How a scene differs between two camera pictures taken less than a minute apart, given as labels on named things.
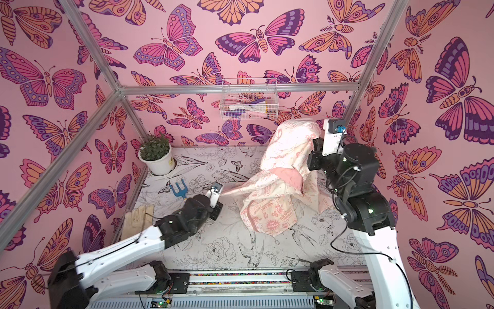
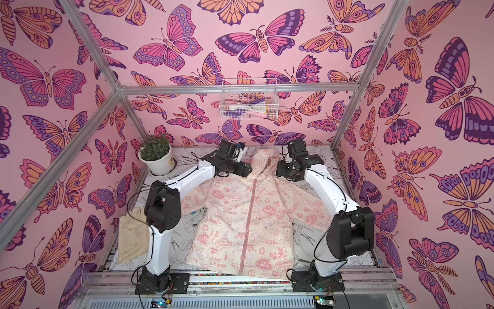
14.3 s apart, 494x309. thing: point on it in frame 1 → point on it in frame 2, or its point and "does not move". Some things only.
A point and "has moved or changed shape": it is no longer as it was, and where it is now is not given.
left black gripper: (216, 211) → (242, 166)
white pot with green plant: (157, 153) does not move
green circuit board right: (323, 300) does not move
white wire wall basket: (249, 99) does not move
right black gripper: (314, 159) → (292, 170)
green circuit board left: (155, 304) does not move
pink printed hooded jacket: (284, 188) has moved or changed shape
